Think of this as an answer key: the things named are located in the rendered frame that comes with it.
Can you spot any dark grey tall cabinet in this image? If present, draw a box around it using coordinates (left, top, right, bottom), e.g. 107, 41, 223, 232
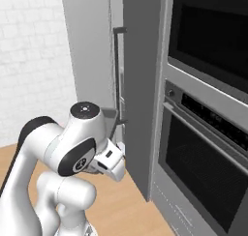
122, 0, 170, 203

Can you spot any long black fridge door handle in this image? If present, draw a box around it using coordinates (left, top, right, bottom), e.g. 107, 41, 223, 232
112, 26, 128, 125

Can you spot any black glass oven door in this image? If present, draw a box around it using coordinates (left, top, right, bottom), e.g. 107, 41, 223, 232
157, 102, 248, 236

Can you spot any grey fridge door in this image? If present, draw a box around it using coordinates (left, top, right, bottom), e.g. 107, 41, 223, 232
60, 0, 124, 109

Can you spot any black built-in microwave oven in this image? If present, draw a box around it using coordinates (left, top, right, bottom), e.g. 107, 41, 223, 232
167, 0, 248, 104

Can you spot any grey freezer door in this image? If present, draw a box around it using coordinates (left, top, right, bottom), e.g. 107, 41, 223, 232
101, 106, 124, 143

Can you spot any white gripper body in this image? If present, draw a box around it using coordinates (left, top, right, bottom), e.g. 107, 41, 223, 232
106, 155, 127, 183

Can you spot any steel oven door handle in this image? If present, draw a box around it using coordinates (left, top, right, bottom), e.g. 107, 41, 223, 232
162, 101, 248, 177

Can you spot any steel built-in oven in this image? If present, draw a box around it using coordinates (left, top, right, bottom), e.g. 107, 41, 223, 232
150, 64, 248, 236

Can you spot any short black freezer door handle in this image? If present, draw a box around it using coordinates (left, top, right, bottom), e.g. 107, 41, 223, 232
119, 123, 128, 158

